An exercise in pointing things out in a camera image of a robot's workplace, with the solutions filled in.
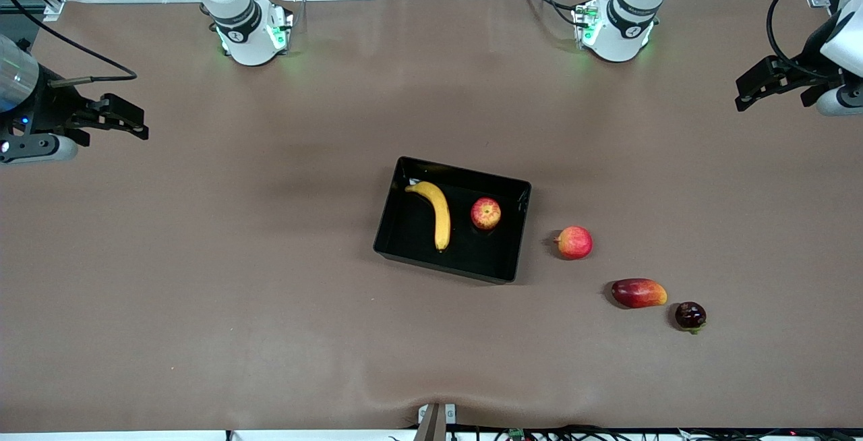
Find black plastic box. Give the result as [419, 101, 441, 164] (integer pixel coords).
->
[373, 156, 533, 285]

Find red yellow striped apple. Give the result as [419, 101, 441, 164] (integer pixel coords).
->
[470, 197, 502, 231]

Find yellow banana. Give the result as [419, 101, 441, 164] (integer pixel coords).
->
[405, 181, 452, 252]

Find large table cover mat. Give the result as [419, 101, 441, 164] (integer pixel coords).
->
[0, 0, 863, 432]

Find red yellow mango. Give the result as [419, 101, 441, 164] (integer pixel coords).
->
[611, 278, 668, 310]

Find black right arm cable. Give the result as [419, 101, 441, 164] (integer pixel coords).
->
[7, 0, 138, 86]

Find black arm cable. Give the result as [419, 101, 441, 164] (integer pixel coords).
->
[7, 0, 138, 86]
[767, 0, 833, 71]

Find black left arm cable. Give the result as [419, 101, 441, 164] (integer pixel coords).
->
[767, 0, 833, 71]

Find cable bundle below table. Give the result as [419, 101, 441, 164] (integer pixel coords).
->
[448, 423, 863, 441]

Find metal table edge bracket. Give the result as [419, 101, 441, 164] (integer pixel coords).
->
[417, 403, 457, 441]

